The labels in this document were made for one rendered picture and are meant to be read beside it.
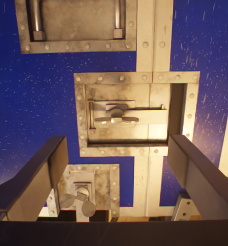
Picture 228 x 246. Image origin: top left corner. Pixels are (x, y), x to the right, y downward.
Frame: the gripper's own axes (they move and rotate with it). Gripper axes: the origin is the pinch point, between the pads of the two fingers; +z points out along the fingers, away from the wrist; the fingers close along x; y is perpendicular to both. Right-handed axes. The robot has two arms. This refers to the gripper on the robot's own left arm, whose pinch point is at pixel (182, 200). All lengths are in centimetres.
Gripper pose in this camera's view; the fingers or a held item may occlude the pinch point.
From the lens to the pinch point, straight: 36.4
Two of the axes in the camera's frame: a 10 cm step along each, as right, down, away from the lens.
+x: 0.1, -3.0, 9.6
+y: -9.9, -1.5, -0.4
